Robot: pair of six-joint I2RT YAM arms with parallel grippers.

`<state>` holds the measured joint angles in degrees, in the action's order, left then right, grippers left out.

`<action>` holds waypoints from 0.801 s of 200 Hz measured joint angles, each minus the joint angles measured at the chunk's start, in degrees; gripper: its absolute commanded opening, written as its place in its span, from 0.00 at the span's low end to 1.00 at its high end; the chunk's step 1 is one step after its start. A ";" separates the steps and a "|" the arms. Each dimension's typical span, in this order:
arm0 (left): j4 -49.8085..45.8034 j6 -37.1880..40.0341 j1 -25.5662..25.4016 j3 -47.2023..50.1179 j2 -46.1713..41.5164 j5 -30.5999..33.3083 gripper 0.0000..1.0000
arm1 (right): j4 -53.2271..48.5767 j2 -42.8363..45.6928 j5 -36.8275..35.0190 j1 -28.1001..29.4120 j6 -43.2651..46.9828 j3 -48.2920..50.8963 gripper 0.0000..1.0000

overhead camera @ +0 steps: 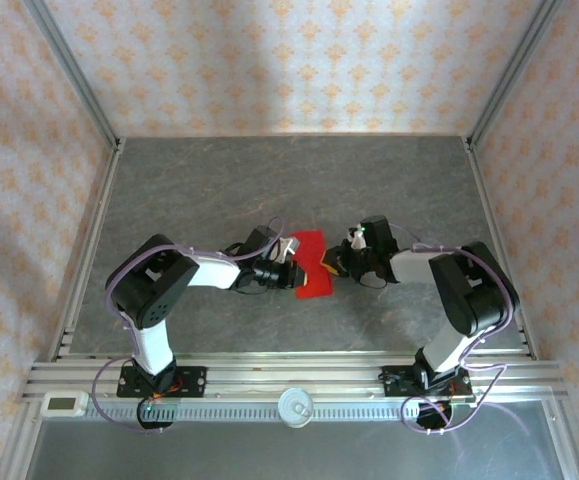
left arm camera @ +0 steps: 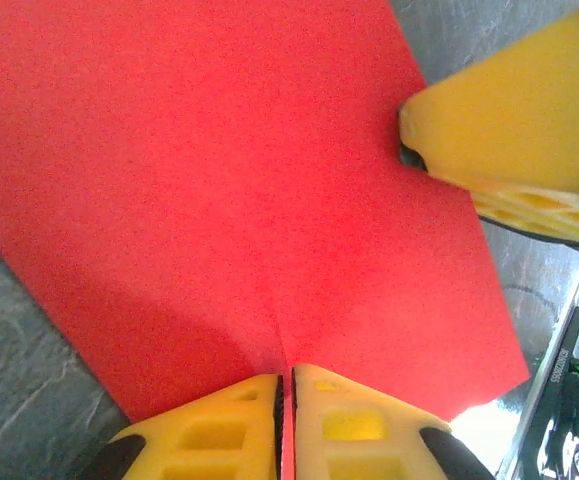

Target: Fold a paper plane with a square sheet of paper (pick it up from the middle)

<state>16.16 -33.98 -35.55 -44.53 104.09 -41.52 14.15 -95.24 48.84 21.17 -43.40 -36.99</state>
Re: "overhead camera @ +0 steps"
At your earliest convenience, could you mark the grey metal shelf sheet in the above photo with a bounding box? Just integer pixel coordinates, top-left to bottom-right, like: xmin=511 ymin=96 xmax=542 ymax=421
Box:
xmin=23 ymin=402 xmax=570 ymax=480

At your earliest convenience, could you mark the small white display device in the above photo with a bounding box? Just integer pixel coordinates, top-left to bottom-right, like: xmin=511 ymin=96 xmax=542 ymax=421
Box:
xmin=42 ymin=391 xmax=90 ymax=417

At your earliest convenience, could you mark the aluminium mounting rail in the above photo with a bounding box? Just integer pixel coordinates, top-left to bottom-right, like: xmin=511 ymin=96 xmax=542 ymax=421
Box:
xmin=18 ymin=352 xmax=570 ymax=404

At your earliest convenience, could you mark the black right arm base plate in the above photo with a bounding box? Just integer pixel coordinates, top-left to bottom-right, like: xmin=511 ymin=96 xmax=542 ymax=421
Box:
xmin=381 ymin=364 xmax=472 ymax=399

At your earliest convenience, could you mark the aluminium table side rail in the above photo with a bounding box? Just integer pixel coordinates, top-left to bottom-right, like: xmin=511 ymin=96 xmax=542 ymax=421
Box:
xmin=48 ymin=138 xmax=128 ymax=361
xmin=462 ymin=137 xmax=540 ymax=362

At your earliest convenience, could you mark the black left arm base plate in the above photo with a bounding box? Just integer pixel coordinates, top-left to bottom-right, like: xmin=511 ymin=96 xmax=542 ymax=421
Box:
xmin=116 ymin=366 xmax=209 ymax=400

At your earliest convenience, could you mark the grey slotted cable duct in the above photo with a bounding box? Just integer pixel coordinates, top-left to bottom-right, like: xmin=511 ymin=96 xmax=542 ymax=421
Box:
xmin=81 ymin=399 xmax=475 ymax=424

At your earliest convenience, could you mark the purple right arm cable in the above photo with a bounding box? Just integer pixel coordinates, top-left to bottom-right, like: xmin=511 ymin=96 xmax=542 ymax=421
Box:
xmin=388 ymin=223 xmax=520 ymax=436

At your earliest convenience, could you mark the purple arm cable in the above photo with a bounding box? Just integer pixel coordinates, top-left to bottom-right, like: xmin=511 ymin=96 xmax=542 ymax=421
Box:
xmin=388 ymin=223 xmax=520 ymax=436
xmin=91 ymin=215 xmax=290 ymax=436

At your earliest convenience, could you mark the black round base mount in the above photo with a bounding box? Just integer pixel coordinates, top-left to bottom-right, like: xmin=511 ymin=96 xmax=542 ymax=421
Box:
xmin=136 ymin=397 xmax=178 ymax=432
xmin=415 ymin=397 xmax=455 ymax=434

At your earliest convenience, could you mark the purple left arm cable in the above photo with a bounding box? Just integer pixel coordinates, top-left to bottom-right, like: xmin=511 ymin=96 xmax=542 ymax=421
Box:
xmin=91 ymin=215 xmax=290 ymax=436

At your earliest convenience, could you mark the aluminium corner post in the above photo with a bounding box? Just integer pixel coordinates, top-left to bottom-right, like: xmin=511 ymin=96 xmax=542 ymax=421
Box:
xmin=21 ymin=0 xmax=126 ymax=154
xmin=463 ymin=0 xmax=568 ymax=151

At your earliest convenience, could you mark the aluminium frame strut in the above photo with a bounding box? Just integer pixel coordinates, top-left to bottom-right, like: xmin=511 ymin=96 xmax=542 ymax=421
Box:
xmin=0 ymin=399 xmax=45 ymax=480
xmin=542 ymin=399 xmax=579 ymax=480

